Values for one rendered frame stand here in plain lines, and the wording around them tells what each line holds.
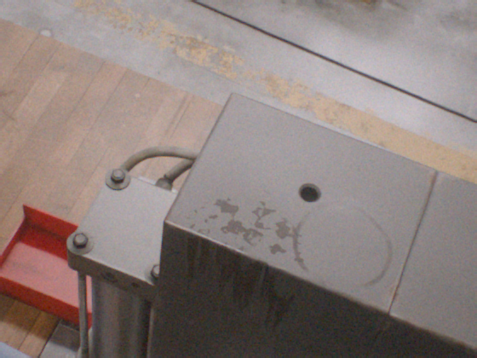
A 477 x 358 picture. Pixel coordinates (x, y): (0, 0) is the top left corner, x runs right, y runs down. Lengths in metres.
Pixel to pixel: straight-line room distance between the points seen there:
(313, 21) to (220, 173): 2.37
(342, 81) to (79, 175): 1.46
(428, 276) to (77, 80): 1.10
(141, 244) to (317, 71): 2.14
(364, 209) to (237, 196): 0.09
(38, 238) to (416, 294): 0.93
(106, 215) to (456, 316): 0.32
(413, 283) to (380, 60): 2.34
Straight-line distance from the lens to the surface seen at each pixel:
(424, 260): 0.71
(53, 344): 1.48
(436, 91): 3.00
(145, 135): 1.65
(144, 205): 0.87
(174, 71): 2.89
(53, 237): 1.55
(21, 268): 1.53
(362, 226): 0.71
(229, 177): 0.72
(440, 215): 0.73
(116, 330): 0.95
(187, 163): 0.89
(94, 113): 1.68
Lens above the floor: 2.25
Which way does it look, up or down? 56 degrees down
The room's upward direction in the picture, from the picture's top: 11 degrees clockwise
